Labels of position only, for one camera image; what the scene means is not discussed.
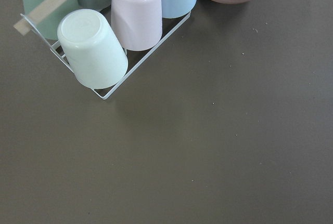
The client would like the white cup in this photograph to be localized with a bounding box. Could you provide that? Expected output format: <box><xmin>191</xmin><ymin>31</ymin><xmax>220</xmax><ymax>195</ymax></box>
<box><xmin>57</xmin><ymin>9</ymin><xmax>128</xmax><ymax>89</ymax></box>

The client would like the pink cup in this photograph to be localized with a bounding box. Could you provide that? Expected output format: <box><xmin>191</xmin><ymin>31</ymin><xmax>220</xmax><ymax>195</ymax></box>
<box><xmin>111</xmin><ymin>0</ymin><xmax>162</xmax><ymax>51</ymax></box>

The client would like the white wire cup rack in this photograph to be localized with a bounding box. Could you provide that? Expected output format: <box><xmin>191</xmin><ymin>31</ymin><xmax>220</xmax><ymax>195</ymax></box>
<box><xmin>21</xmin><ymin>12</ymin><xmax>191</xmax><ymax>100</ymax></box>

